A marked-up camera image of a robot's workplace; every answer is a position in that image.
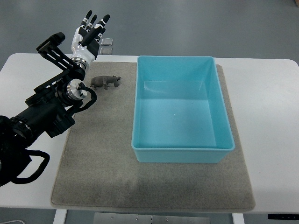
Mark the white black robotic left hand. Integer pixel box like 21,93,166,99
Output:
71,10,110,70

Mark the brown toy hippo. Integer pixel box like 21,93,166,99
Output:
90,76,121,90

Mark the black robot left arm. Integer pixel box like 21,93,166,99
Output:
0,32,97,186

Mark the blue plastic box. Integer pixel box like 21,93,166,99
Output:
131,56,235,163

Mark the upper clear floor plate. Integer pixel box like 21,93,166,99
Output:
100,38,113,46

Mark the clear floor plate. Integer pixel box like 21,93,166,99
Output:
100,38,113,46
100,47,113,55

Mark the lower clear floor plate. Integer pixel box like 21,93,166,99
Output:
100,47,113,55

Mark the grey felt mat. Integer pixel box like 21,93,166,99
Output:
50,62,255,213

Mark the grey metal table crossbar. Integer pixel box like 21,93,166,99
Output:
93,212,211,224

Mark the white table leg left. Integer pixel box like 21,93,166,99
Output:
53,209,68,224

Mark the white table leg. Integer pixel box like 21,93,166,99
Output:
232,213,245,224
53,209,68,224

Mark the white table leg right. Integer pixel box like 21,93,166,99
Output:
232,213,245,224

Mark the black table control panel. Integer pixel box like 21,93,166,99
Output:
268,214,299,220

